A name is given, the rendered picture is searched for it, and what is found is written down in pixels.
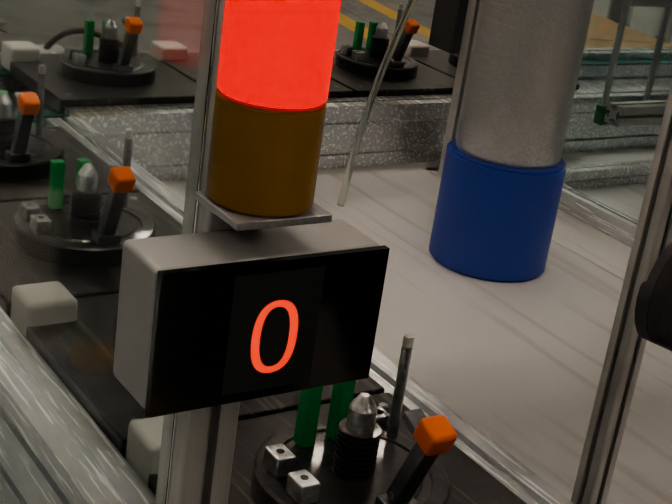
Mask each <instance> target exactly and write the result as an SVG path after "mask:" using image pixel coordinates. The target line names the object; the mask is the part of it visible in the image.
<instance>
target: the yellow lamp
mask: <svg viewBox="0 0 672 504"><path fill-rule="evenodd" d="M326 108H327V104H326V102H325V103H324V104H322V105H321V106H318V107H314V108H309V109H278V108H269V107H263V106H257V105H252V104H248V103H244V102H241V101H238V100H235V99H232V98H230V97H228V96H226V95H224V94H223V93H222V92H220V90H219V89H218V88H217V89H216V94H215V104H214V113H213V123H212V132H211V142H210V151H209V161H208V171H207V180H206V191H205V193H206V195H207V196H208V197H209V199H210V200H212V201H213V202H214V203H216V204H217V205H219V206H221V207H223V208H225V209H228V210H231V211H234V212H238V213H242V214H246V215H252V216H260V217H289V216H295V215H299V214H302V213H304V212H306V211H307V210H309V209H310V208H311V207H312V205H313V202H314V195H315V188H316V180H317V173H318V166H319V159H320V151H321V144H322V137H323V130H324V123H325V115H326Z"/></svg>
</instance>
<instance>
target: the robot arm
mask: <svg viewBox="0 0 672 504"><path fill-rule="evenodd" d="M635 326H636V331H637V332H638V334H639V336H640V337H642V338H643V339H645V340H647V341H650V342H652V343H654V344H656V345H658V346H661V347H663V348H665V349H667V350H669V351H672V241H671V242H670V243H669V244H668V246H667V247H666V248H665V249H664V250H663V252H662V253H661V255H660V256H659V258H658V259H657V261H656V263H655V264H654V266H653V268H652V270H651V272H650V274H649V276H648V279H647V281H644V282H643V283H642V284H641V286H640V288H639V292H638V295H637V299H636V306H635Z"/></svg>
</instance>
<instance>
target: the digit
mask: <svg viewBox="0 0 672 504"><path fill-rule="evenodd" d="M325 269H326V266H322V267H313V268H305V269H297V270H288V271H280V272H272V273H264V274H255V275H247V276H239V277H235V283H234V292H233V300H232V309H231V317H230V326H229V334H228V343H227V351H226V360H225V369H224V377H223V386H222V394H221V396H224V395H230V394H236V393H241V392H247V391H252V390H258V389H264V388H269V387H275V386H280V385H286V384H292V383H297V382H303V381H308V380H309V379H310V372H311V365H312V359H313V352H314V345H315V338H316V331H317V324H318V317H319V311H320V304H321V297H322V290H323V283H324V276H325Z"/></svg>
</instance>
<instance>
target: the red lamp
mask: <svg viewBox="0 0 672 504"><path fill-rule="evenodd" d="M340 7H341V0H225V8H224V18H223V27H222V37H221V46H220V56H219V65H218V75H217V88H218V89H219V90H220V92H222V93H223V94H224V95H226V96H228V97H230V98H232V99H235V100H238V101H241V102H244V103H248V104H252V105H257V106H263V107H269V108H278V109H309V108H314V107H318V106H321V105H322V104H324V103H325V102H327V100H328V94H329V87H330V79H331V72H332V65H333V58H334V51H335V43H336V36H337V29H338V22H339V15H340Z"/></svg>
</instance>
